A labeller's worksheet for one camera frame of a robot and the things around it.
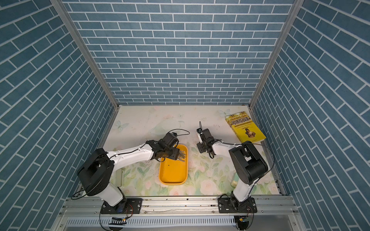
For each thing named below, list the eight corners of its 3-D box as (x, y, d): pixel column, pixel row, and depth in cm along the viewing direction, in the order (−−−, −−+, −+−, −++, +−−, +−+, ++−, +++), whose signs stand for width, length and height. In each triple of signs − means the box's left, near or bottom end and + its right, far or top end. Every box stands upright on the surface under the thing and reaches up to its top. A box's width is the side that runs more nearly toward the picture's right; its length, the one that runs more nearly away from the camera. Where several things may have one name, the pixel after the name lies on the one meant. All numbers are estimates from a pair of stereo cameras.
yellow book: (243, 146, 99) (245, 143, 96) (225, 119, 115) (226, 115, 112) (262, 139, 103) (265, 136, 100) (242, 114, 119) (243, 110, 116)
